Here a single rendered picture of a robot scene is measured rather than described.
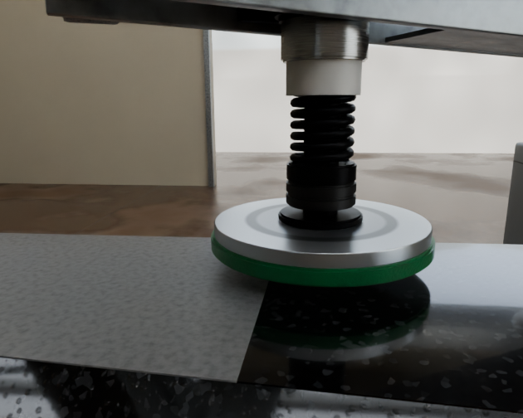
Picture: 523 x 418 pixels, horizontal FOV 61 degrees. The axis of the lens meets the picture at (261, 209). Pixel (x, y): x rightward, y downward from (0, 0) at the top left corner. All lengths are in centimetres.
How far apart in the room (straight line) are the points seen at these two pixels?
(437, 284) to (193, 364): 24
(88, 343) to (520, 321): 32
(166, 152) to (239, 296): 509
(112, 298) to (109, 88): 529
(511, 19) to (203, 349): 39
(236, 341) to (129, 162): 535
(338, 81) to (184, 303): 23
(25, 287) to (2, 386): 14
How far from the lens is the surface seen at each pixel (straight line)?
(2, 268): 53
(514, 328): 39
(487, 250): 56
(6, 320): 41
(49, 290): 45
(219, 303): 38
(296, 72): 42
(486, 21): 47
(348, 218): 43
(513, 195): 167
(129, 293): 42
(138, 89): 553
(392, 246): 38
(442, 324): 37
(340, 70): 41
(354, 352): 32
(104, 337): 35
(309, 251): 36
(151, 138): 550
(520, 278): 49
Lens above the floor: 99
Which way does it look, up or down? 14 degrees down
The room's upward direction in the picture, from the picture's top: straight up
